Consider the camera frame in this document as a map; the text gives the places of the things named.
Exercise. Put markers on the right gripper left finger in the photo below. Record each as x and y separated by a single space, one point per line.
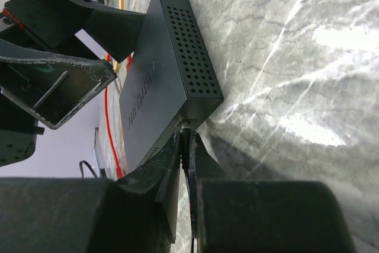
152 190

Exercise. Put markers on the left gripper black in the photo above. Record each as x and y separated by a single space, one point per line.
41 86

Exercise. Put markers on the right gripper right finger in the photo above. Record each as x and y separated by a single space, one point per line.
212 210

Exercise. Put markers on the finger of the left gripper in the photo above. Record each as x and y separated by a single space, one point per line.
53 22

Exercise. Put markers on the black box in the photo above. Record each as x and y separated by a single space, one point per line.
171 82

